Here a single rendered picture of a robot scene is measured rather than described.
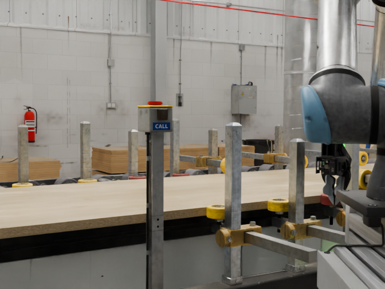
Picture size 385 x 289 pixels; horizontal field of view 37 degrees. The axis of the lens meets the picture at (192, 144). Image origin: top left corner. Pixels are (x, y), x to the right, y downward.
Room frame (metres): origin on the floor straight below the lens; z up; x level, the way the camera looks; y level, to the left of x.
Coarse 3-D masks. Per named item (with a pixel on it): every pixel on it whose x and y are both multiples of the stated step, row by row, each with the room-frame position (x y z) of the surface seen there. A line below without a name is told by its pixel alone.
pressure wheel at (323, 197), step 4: (324, 196) 2.02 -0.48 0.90; (320, 200) 2.05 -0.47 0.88; (324, 200) 2.02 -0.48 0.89; (328, 200) 2.01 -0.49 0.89; (324, 204) 2.02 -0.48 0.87; (328, 204) 2.01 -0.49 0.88; (332, 204) 2.01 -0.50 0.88; (340, 204) 2.01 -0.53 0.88; (332, 220) 2.04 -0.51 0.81; (332, 224) 2.04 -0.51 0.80
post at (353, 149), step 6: (348, 144) 1.91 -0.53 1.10; (354, 144) 1.90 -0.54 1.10; (348, 150) 1.91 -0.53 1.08; (354, 150) 1.90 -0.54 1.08; (354, 156) 1.90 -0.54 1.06; (354, 162) 1.90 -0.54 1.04; (354, 168) 1.90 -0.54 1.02; (354, 174) 1.90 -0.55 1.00; (354, 180) 1.90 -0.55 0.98; (348, 186) 1.91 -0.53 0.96; (354, 186) 1.90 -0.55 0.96
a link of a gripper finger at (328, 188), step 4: (328, 176) 1.73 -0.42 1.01; (332, 176) 1.74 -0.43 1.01; (328, 180) 1.73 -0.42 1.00; (332, 180) 1.73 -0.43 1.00; (328, 184) 1.73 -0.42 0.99; (332, 184) 1.73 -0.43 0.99; (324, 188) 1.71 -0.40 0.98; (328, 188) 1.73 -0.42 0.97; (332, 188) 1.73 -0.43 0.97; (324, 192) 1.71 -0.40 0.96; (328, 192) 1.72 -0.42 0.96; (332, 192) 1.73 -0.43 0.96; (328, 196) 1.74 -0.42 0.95; (332, 196) 1.73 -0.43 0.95; (332, 200) 1.73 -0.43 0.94
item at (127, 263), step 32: (128, 224) 1.69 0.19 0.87; (192, 224) 1.82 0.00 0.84; (256, 224) 1.95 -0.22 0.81; (0, 256) 1.49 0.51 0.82; (32, 256) 1.53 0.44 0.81; (64, 256) 1.58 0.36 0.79; (96, 256) 1.63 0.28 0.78; (128, 256) 1.69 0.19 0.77; (192, 256) 1.81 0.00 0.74; (256, 256) 1.95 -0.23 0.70; (0, 288) 1.49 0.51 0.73; (32, 288) 1.53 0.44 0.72; (64, 288) 1.58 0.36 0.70; (96, 288) 1.63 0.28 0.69; (128, 288) 1.69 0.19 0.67
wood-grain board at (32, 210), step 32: (0, 192) 2.09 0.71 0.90; (32, 192) 2.09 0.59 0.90; (64, 192) 2.10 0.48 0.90; (96, 192) 2.10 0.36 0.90; (128, 192) 2.11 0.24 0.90; (192, 192) 2.12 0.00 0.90; (224, 192) 2.13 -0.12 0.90; (256, 192) 2.13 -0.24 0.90; (288, 192) 2.14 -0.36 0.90; (320, 192) 2.14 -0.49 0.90; (0, 224) 1.50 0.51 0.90; (32, 224) 1.51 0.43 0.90; (64, 224) 1.55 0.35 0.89; (96, 224) 1.60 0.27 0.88
